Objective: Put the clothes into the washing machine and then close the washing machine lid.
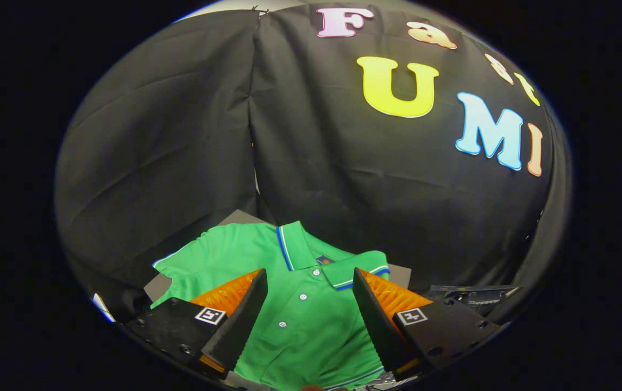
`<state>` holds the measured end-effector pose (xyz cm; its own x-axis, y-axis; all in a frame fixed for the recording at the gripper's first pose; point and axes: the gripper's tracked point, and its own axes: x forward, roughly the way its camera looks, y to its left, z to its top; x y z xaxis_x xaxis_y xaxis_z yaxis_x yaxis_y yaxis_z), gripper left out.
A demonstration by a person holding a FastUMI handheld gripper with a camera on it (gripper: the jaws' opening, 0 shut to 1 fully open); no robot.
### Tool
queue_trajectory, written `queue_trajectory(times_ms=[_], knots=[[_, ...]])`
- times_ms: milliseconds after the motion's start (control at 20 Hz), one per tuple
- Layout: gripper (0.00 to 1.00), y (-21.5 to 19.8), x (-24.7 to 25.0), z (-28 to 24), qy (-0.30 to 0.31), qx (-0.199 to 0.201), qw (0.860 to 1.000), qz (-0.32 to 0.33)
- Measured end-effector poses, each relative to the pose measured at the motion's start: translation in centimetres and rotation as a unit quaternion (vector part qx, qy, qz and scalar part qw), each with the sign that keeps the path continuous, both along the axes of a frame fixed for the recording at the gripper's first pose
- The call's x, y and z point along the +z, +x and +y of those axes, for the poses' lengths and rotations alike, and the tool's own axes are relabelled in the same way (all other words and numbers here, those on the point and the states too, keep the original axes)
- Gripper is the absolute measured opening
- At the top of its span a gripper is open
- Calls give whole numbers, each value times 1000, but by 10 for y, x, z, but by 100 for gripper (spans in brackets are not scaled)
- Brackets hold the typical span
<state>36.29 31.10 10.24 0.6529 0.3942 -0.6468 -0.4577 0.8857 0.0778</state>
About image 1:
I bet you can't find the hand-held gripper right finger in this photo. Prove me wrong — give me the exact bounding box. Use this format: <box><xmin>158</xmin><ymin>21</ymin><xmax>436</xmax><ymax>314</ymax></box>
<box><xmin>352</xmin><ymin>267</ymin><xmax>510</xmax><ymax>381</ymax></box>

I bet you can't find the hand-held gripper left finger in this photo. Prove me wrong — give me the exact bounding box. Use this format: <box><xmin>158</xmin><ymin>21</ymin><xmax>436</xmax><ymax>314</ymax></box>
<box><xmin>126</xmin><ymin>268</ymin><xmax>269</xmax><ymax>380</ymax></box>

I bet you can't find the green polo shirt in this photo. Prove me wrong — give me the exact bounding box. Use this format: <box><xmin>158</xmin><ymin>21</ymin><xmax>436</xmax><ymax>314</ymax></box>
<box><xmin>150</xmin><ymin>220</ymin><xmax>393</xmax><ymax>391</ymax></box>

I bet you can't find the grey and black cabinet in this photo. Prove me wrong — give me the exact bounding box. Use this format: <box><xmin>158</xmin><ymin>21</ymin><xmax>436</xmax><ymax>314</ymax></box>
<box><xmin>143</xmin><ymin>209</ymin><xmax>412</xmax><ymax>305</ymax></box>

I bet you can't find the black backdrop cloth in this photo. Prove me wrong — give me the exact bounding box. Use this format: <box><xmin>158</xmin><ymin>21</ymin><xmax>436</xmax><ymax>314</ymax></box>
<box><xmin>54</xmin><ymin>3</ymin><xmax>572</xmax><ymax>326</ymax></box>

